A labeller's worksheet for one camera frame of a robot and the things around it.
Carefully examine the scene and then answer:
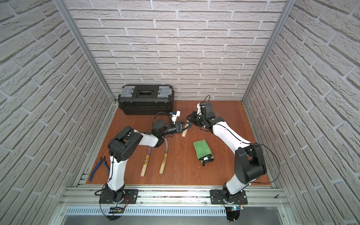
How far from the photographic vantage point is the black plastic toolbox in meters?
0.99

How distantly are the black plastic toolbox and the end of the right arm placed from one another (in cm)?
33

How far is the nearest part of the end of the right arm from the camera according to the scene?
64 cm
